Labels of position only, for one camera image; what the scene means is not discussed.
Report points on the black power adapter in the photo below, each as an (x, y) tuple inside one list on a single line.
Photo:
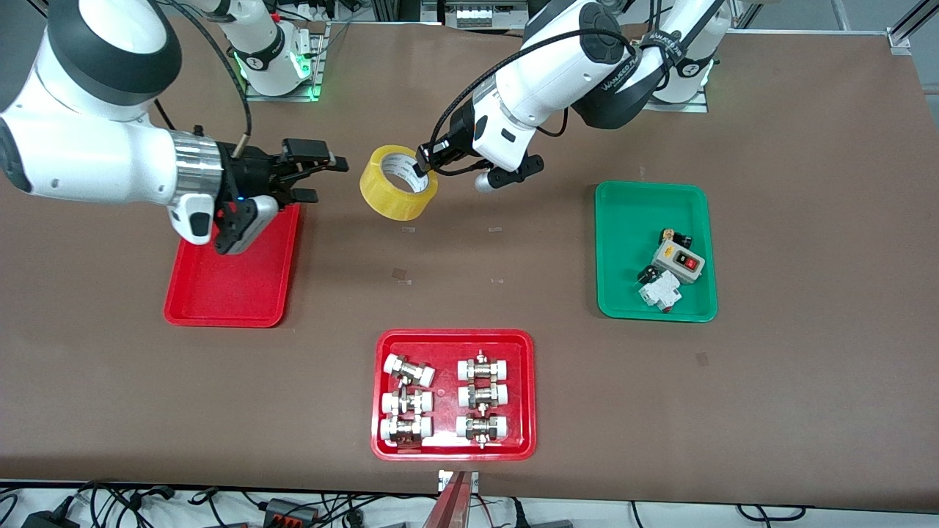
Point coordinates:
[(48, 519)]

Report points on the square clear tape patch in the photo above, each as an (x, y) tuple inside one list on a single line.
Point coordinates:
[(400, 274)]

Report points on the small white label plate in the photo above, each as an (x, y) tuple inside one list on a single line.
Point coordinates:
[(444, 480)]

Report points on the aluminium corner profile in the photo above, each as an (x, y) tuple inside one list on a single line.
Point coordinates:
[(906, 33)]

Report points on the white electrical box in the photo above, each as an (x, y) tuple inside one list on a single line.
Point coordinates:
[(484, 15)]

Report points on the green plastic tray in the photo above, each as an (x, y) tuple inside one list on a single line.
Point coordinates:
[(623, 242)]

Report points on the black connector with red buttons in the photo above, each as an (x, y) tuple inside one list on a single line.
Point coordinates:
[(290, 512)]

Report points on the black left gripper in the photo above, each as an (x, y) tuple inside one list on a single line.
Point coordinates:
[(456, 136)]

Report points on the aluminium left arm base plate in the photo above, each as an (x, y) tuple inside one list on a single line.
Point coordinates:
[(693, 106)]

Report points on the empty red plastic tray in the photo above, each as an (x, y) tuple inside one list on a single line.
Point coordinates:
[(227, 286)]

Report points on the metal fitting with white caps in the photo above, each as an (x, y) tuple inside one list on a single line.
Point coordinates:
[(406, 430), (407, 402), (482, 427), (483, 368), (483, 397), (408, 370)]

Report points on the red metal bar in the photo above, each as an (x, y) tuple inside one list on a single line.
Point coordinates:
[(451, 506)]

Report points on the yellow packing tape roll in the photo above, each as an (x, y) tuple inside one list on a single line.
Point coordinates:
[(389, 198)]

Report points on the grey on-off switch box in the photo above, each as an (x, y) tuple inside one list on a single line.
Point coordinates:
[(676, 262)]

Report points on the black push button switch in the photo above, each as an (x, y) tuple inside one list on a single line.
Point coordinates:
[(676, 237)]

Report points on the red tray holding fittings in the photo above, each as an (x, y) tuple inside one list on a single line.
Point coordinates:
[(447, 345)]

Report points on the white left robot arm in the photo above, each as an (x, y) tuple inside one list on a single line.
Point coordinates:
[(550, 73)]

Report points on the aluminium right arm base plate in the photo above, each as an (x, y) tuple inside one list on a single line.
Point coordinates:
[(315, 81)]

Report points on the white circuit breaker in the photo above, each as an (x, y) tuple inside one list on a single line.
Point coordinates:
[(660, 295)]

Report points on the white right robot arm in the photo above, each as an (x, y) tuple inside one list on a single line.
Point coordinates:
[(95, 158)]

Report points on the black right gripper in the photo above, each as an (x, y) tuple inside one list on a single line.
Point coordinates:
[(248, 174)]

